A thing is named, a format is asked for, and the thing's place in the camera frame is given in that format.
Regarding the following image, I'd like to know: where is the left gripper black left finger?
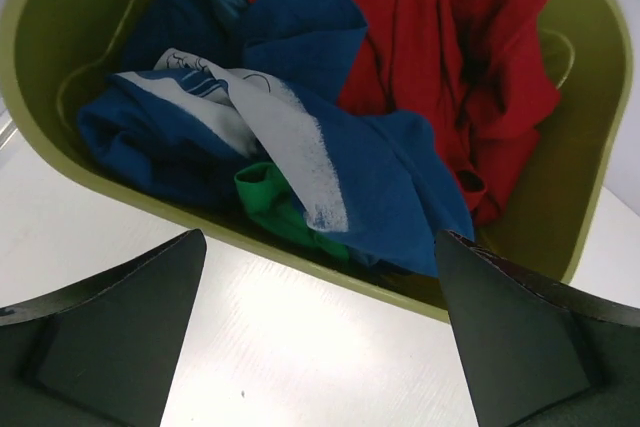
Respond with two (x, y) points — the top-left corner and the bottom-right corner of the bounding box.
(1, 230), (207, 426)

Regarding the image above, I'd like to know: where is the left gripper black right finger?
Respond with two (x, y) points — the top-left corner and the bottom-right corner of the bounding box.
(435, 231), (639, 426)

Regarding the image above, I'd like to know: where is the dark blue printed t-shirt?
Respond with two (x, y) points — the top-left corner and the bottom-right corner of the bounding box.
(77, 0), (473, 277)

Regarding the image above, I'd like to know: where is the green t-shirt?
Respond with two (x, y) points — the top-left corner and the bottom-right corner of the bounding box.
(234, 162), (350, 262)

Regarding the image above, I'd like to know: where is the red t-shirt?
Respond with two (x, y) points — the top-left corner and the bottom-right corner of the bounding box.
(248, 0), (562, 227)

